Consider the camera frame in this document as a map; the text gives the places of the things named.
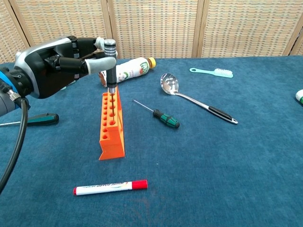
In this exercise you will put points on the small white green bottle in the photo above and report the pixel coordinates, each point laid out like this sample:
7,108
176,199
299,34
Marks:
300,97

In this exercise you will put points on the dark green slim screwdriver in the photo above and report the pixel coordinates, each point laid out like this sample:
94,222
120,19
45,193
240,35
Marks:
45,119

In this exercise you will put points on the woven wooden folding screen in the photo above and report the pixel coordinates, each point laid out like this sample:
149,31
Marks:
156,26

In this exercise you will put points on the mint green brush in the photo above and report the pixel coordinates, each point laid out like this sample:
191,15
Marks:
222,72

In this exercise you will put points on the printed bottle orange cap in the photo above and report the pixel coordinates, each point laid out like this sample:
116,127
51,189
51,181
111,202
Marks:
135,69

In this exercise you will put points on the orange tool holder rack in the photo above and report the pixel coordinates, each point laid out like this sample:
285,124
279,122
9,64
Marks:
111,142

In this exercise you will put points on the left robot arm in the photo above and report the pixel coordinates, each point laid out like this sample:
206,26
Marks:
7,104

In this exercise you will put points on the silver black precision screwdriver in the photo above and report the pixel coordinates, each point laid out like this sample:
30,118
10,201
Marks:
111,78

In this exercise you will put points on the green black striped screwdriver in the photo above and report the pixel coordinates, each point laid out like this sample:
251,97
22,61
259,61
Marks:
165,118

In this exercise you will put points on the slotted steel spoon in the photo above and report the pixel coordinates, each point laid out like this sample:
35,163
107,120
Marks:
169,84

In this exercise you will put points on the blue table mat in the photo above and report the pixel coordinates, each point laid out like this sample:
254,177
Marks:
213,165

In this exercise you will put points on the white marker red cap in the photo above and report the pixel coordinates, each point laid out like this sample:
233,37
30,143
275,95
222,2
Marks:
106,188

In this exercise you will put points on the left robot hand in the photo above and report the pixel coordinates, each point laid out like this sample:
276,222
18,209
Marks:
47,71

